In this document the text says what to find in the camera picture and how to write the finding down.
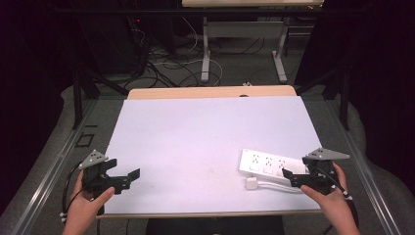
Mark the white power strip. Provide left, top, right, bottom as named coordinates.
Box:
left=239, top=149, right=309, bottom=184

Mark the tangle of floor cables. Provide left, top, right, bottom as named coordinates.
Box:
left=125, top=16, right=272, bottom=89

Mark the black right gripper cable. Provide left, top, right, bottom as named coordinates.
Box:
left=313, top=166, right=360, bottom=235

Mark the person's right hand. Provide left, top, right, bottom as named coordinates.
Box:
left=300, top=162, right=357, bottom=229

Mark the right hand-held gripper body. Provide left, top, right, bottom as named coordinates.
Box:
left=301, top=147, right=351, bottom=197

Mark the aluminium floor rail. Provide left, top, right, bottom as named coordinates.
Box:
left=326, top=100, right=402, bottom=235
left=11, top=99, right=99, bottom=235

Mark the white power cable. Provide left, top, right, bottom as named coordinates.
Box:
left=255, top=181, right=305, bottom=194

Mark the white metal desk frame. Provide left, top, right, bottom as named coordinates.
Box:
left=181, top=0, right=325, bottom=84

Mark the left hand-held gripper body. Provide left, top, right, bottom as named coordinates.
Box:
left=77, top=149, right=117, bottom=198

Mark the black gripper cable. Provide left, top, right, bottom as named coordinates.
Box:
left=60, top=162, right=84, bottom=223
left=313, top=166, right=360, bottom=235

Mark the white plug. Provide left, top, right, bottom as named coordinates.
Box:
left=245, top=176, right=259, bottom=191

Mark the white table mat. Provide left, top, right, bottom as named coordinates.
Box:
left=103, top=95, right=323, bottom=215

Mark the person's left hand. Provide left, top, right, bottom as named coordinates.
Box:
left=62, top=169, right=116, bottom=235

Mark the black metal stand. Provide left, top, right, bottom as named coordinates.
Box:
left=71, top=67, right=130, bottom=130
left=294, top=67, right=351, bottom=132

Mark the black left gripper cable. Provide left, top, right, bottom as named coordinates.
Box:
left=60, top=162, right=84, bottom=223

